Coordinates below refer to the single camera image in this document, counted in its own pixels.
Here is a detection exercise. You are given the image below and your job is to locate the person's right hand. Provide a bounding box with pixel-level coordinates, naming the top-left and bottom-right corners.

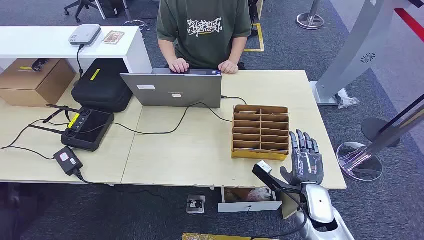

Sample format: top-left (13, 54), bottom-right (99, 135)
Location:
top-left (168, 57), bottom-right (191, 74)

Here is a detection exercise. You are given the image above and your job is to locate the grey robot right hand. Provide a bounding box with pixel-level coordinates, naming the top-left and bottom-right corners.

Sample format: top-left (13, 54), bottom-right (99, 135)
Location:
top-left (280, 129), bottom-right (325, 186)

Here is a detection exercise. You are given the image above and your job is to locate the person's left hand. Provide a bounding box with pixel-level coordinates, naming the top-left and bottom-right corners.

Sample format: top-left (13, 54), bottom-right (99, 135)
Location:
top-left (217, 60), bottom-right (239, 75)

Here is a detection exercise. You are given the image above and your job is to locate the person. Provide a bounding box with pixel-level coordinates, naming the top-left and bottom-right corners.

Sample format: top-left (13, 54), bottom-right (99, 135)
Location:
top-left (156, 0), bottom-right (253, 75)

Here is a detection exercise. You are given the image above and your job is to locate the cardboard card organizer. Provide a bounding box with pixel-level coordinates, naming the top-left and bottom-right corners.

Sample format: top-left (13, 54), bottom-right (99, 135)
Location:
top-left (231, 104), bottom-right (291, 162)

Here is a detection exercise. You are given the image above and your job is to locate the printed card on shelf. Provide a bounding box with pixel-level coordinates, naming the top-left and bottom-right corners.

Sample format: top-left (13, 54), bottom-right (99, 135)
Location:
top-left (101, 30), bottom-right (126, 46)

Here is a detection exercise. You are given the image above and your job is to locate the grey laptop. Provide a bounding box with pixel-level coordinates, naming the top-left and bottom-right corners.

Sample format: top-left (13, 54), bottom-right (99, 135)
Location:
top-left (119, 68), bottom-right (223, 109)

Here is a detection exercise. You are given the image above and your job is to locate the chrome stanchion with pole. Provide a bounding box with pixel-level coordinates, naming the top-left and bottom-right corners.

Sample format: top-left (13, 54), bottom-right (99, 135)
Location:
top-left (335, 103), bottom-right (424, 183)

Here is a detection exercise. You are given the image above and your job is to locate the crumpled plastic bag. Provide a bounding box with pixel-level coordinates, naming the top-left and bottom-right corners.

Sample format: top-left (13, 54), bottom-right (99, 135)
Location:
top-left (246, 187), bottom-right (273, 202)

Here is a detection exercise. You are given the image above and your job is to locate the white open drawer box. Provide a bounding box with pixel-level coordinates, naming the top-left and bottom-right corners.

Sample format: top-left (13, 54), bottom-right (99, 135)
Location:
top-left (217, 187), bottom-right (283, 214)

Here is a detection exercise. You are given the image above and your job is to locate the black stanchion base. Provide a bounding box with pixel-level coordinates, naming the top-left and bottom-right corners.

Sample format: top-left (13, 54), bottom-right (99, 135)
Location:
top-left (360, 93), bottom-right (424, 149)

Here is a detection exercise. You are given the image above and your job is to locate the black zip case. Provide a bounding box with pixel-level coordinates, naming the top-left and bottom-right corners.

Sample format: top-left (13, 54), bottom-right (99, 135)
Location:
top-left (71, 58), bottom-right (134, 114)

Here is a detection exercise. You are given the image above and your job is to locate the chrome stanchion base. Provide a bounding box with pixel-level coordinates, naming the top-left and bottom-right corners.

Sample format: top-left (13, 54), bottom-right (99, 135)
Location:
top-left (296, 0), bottom-right (326, 31)

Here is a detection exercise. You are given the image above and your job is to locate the black remote controller with antennas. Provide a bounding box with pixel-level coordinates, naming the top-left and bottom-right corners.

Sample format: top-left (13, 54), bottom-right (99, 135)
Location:
top-left (28, 103), bottom-right (116, 153)

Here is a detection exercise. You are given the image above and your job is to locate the black office chair base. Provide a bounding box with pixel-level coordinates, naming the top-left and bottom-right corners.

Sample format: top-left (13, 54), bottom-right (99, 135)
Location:
top-left (63, 0), bottom-right (101, 24)

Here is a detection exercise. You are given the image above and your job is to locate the silver floor socket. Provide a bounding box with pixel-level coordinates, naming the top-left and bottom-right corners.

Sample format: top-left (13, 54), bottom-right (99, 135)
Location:
top-left (186, 194), bottom-right (206, 215)

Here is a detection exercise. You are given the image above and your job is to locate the grey gate pillar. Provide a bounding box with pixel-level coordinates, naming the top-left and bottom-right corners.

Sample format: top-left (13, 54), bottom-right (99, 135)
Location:
top-left (309, 0), bottom-right (412, 108)

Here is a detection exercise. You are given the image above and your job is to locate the black item on cardboard box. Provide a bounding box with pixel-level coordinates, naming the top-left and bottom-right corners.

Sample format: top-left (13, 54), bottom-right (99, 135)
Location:
top-left (31, 58), bottom-right (51, 72)

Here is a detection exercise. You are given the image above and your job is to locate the white counter shelf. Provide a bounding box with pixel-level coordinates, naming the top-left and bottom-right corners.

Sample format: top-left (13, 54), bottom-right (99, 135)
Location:
top-left (0, 26), bottom-right (154, 75)

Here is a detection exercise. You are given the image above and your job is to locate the black power adapter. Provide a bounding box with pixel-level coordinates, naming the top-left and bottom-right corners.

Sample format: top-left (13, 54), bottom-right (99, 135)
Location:
top-left (53, 146), bottom-right (84, 177)

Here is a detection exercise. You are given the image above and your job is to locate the brown cardboard box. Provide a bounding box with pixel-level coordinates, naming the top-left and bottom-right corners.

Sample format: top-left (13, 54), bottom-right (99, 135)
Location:
top-left (0, 58), bottom-right (77, 108)

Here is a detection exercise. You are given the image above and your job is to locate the red barrier belt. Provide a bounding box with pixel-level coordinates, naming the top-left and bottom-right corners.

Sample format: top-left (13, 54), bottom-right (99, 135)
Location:
top-left (393, 8), bottom-right (424, 43)

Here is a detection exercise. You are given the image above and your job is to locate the short black laptop cable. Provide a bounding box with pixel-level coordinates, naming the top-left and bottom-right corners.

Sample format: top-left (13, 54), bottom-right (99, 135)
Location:
top-left (220, 95), bottom-right (248, 106)

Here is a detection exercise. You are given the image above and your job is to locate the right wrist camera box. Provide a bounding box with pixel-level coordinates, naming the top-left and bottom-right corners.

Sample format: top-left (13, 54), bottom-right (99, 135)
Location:
top-left (252, 160), bottom-right (303, 196)

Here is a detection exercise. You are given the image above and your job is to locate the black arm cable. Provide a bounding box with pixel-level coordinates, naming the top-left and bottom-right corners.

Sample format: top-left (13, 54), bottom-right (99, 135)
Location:
top-left (250, 185), bottom-right (310, 240)

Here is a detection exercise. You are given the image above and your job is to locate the long black table cable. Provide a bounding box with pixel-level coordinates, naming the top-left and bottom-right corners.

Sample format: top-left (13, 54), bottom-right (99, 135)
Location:
top-left (76, 101), bottom-right (233, 136)

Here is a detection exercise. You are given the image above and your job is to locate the black router cable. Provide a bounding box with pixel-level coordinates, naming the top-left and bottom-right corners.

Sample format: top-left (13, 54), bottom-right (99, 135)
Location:
top-left (76, 43), bottom-right (85, 79)

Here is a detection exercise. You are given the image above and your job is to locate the thick black power cord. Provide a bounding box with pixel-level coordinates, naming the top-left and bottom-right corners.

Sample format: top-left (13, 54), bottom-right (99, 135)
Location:
top-left (72, 168), bottom-right (117, 187)

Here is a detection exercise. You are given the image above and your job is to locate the thin black adapter cable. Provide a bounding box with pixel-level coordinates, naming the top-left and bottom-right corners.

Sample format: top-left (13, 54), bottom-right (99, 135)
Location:
top-left (0, 119), bottom-right (70, 161)

